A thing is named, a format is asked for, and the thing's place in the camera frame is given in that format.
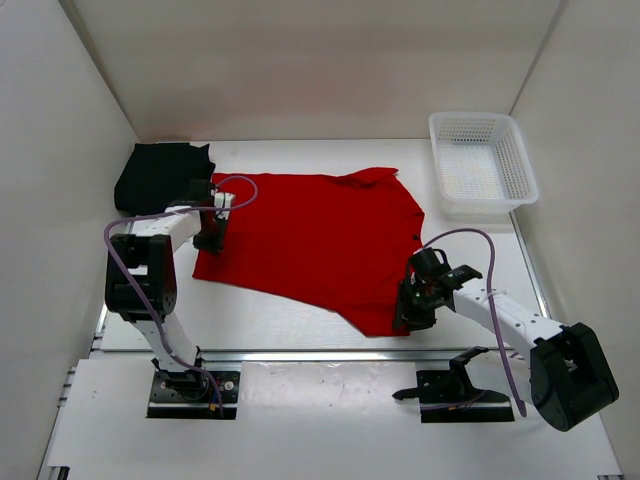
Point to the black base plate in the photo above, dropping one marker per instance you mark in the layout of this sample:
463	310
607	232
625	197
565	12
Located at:
448	396
187	395

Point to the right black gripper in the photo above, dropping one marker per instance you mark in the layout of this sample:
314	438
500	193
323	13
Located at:
407	316

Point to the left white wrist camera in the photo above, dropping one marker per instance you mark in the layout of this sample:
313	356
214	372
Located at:
223	204

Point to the black t shirt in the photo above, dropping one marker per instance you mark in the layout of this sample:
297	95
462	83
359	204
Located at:
158	175

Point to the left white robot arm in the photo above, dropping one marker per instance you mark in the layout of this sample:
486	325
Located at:
141	283

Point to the aluminium rail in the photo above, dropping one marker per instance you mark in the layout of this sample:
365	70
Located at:
331	356

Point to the red t shirt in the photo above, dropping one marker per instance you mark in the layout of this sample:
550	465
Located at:
336	242

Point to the white plastic basket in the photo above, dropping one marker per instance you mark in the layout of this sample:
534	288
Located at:
481	163

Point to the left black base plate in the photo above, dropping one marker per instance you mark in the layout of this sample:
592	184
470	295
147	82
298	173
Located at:
187	395

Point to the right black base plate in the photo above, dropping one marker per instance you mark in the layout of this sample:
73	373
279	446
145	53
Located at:
448	396

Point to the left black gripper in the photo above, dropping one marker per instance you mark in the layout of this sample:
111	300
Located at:
216	244

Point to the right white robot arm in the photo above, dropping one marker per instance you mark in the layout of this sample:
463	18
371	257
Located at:
560	370

